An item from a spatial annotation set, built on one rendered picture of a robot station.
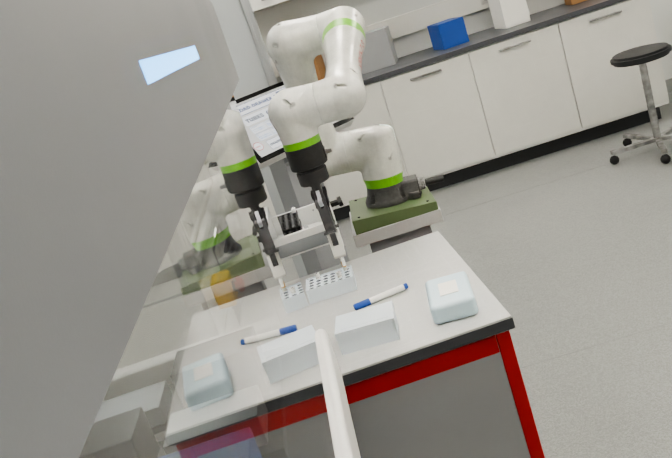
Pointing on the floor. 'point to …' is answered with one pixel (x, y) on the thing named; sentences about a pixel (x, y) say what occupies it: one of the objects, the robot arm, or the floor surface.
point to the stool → (645, 98)
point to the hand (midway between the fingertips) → (336, 243)
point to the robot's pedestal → (403, 231)
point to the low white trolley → (431, 364)
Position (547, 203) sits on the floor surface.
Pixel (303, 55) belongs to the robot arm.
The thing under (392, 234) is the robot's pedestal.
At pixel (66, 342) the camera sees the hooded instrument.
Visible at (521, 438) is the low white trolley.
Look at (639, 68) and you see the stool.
